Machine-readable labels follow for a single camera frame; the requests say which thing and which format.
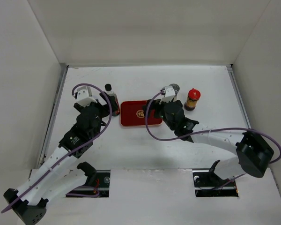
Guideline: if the red-capped sauce jar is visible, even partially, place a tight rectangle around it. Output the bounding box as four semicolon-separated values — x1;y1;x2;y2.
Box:
184;88;201;111

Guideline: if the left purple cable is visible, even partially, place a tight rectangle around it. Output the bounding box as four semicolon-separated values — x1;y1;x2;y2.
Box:
0;83;113;214

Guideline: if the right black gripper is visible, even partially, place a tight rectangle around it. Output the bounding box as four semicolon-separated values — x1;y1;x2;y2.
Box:
142;97;176;131

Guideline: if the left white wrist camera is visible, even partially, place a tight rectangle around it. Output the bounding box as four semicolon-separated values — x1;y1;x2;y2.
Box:
75;86;97;107

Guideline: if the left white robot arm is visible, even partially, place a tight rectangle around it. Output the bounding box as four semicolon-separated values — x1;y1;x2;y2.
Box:
2;83;120;225

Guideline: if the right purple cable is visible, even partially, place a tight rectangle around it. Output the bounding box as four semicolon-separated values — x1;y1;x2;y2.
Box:
144;90;281;165

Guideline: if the dark soy sauce bottle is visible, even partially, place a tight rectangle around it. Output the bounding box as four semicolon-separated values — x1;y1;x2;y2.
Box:
104;83;120;117

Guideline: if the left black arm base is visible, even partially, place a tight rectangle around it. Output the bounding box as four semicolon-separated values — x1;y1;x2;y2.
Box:
66;162;111;198

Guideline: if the red lacquer tray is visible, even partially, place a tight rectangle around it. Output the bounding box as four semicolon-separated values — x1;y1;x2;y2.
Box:
119;100;163;128

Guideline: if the purple cable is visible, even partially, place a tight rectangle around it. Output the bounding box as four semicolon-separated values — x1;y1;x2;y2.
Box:
144;90;281;165
0;83;113;214

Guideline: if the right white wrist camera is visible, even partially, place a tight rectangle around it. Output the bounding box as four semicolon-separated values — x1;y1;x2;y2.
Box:
160;85;176;104

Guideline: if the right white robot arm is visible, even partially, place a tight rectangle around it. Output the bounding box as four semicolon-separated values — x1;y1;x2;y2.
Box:
143;99;274;186

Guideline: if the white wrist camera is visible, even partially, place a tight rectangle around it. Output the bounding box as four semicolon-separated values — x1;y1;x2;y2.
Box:
75;86;97;107
160;85;176;104

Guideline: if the salt grinder clear lid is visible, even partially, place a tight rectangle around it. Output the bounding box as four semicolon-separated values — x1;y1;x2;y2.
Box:
170;83;180;96

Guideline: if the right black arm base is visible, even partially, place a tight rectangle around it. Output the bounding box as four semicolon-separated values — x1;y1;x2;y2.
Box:
192;160;238;197

